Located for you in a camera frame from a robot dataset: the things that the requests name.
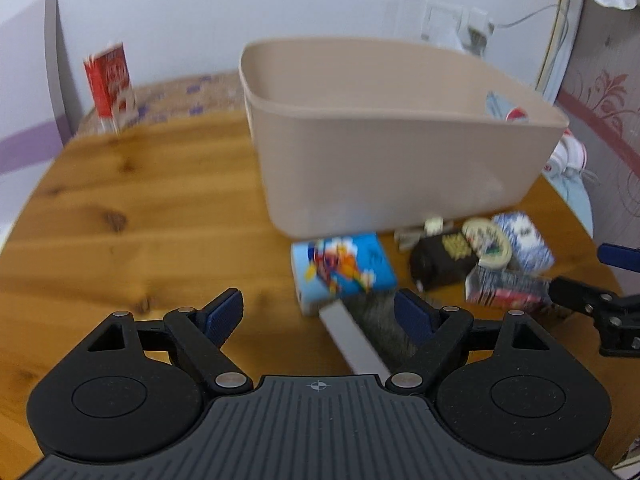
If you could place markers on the dark red black box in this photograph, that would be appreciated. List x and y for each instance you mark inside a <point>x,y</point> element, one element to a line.
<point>506,290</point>

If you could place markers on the round tin with picture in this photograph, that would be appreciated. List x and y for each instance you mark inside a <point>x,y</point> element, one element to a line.
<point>489,242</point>

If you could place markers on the beige plastic storage bin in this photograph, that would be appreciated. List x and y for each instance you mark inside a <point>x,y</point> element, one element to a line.
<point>365,134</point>

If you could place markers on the red milk carton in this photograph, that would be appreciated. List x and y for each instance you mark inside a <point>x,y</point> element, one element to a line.
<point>109,82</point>

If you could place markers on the small white figurine keychain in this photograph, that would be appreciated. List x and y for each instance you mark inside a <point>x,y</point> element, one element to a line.
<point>406,239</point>

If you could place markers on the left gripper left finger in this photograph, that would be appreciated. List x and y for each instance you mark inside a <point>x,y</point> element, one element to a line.
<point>197,337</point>

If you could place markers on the blue white patterned box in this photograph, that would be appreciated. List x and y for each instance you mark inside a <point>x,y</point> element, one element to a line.
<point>530,253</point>

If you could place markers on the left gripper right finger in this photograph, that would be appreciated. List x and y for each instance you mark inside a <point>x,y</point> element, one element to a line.
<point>439,336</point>

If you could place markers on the black box gold emblem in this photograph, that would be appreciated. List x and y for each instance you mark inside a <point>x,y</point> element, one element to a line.
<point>441,260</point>

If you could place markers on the floral patterned table mat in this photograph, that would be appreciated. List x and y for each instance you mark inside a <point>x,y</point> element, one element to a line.
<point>179,98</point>

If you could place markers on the purple white headboard panel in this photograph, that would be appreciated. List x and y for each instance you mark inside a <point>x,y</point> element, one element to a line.
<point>34,125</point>

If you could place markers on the red white headphones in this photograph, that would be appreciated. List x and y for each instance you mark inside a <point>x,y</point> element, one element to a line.
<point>569,160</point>

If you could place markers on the blue cartoon card box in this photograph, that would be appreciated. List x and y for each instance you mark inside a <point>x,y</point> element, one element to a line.
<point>337,267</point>

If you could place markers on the grey furry brush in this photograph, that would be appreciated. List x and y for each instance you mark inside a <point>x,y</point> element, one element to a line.
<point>365,330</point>

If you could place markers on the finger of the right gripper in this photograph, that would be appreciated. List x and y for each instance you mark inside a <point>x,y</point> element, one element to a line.
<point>598,303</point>
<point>620,257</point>

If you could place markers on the white charger with cable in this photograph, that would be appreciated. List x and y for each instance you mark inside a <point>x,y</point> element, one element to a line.
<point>478,27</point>

